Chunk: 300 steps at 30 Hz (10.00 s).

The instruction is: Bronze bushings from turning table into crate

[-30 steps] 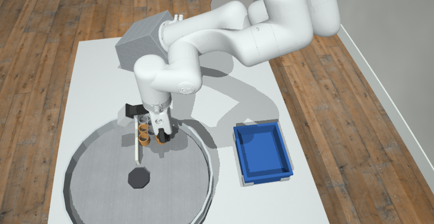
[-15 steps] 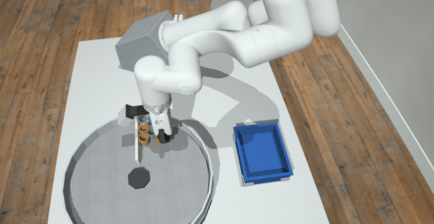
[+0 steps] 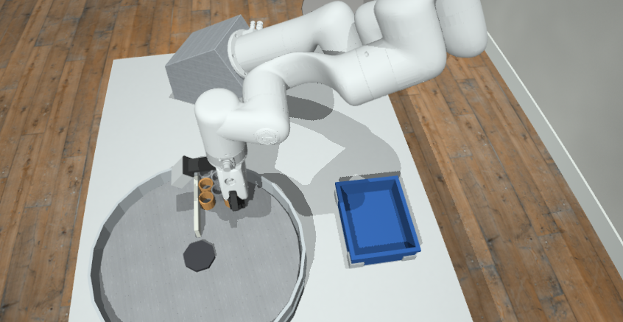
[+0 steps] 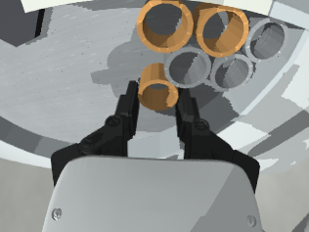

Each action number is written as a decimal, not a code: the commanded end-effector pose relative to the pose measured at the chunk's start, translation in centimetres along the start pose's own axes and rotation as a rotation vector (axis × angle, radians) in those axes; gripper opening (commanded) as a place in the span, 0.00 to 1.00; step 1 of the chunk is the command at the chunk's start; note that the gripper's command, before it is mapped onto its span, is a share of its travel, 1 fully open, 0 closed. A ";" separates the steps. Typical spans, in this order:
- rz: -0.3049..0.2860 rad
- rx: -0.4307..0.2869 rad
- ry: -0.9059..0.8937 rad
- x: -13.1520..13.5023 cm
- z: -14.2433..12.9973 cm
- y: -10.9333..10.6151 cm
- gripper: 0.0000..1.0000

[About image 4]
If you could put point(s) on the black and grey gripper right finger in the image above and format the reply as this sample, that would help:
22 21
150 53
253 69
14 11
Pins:
203 143

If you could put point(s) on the bronze bushing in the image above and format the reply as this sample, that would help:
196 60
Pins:
156 100
165 43
232 38

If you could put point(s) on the grey metal bushing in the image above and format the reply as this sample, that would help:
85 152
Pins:
234 77
272 42
192 75

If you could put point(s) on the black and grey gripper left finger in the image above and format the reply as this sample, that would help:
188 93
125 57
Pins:
107 140

